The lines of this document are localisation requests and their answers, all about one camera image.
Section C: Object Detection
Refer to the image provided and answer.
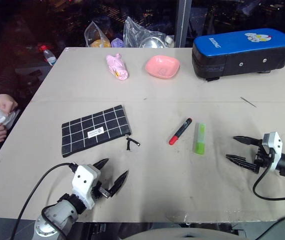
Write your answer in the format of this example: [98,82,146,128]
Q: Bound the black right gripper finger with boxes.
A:
[225,153,258,172]
[232,135,261,147]

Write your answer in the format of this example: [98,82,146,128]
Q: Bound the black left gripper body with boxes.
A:
[91,171,111,201]

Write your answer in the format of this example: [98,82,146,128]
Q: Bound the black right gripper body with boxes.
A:
[253,139,274,174]

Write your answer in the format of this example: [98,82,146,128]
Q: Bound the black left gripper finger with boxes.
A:
[92,157,110,172]
[108,170,129,199]

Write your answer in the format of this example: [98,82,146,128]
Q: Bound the black grid pencil pouch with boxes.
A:
[61,104,141,159]

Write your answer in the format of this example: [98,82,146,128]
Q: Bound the green glue stick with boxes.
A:
[193,122,206,155]

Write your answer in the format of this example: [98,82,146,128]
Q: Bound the red and black marker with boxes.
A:
[168,117,193,146]

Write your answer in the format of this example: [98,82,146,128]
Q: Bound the blue and black box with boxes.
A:
[191,29,285,83]

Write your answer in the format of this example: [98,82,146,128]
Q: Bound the pink bowl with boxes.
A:
[145,55,181,81]

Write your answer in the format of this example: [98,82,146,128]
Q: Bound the red-capped plastic water bottle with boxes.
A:
[40,44,57,67]

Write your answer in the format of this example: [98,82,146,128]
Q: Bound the purple plastic-wrapped package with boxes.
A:
[110,37,124,49]

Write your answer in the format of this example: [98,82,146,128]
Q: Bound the plastic bag with orange contents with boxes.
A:
[84,20,112,49]

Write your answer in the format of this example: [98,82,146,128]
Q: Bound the round metal bowl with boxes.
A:
[139,36,165,49]

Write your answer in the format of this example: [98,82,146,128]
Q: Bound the clear plastic bag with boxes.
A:
[122,15,176,49]

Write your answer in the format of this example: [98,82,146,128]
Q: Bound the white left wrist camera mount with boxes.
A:
[71,164,102,210]

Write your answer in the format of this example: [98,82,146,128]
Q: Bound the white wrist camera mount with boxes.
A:
[71,164,102,210]
[261,131,283,172]

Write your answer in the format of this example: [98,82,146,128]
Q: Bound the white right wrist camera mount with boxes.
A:
[261,131,283,172]

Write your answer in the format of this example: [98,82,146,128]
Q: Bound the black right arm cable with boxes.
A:
[252,163,285,201]

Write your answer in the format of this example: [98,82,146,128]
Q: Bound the black loose cable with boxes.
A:
[256,215,285,240]

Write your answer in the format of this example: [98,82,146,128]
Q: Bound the grey metal window post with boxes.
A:
[174,0,193,49]

